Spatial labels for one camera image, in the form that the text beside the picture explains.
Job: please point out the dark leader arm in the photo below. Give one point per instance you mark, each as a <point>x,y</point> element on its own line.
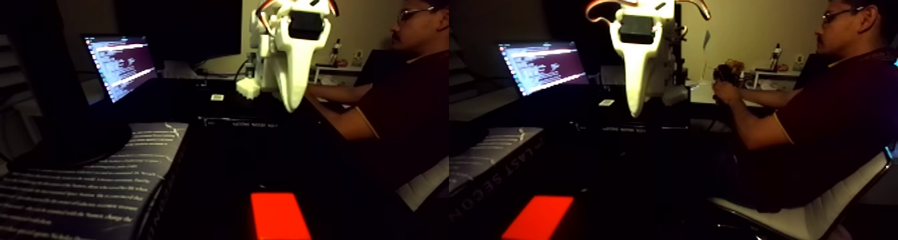
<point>726,71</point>

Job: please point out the red cube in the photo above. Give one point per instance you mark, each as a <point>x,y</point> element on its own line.
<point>537,220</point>
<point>279,217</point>

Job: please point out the person's left hand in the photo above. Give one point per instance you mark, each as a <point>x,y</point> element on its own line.
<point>726,94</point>

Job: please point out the small white tag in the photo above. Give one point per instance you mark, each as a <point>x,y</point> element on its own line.
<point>217,97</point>
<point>607,102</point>

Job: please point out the small figurine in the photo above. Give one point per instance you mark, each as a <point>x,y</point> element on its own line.
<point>776,57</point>
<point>335,52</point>

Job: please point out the flat black box with lettering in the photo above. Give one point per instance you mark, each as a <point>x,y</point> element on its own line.
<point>631,127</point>
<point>238,122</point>

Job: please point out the open laptop lit screen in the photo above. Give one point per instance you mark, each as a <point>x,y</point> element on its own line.
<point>544,66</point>
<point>123,62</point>

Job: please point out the person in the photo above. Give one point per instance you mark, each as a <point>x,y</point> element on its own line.
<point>414,108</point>
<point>828,122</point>

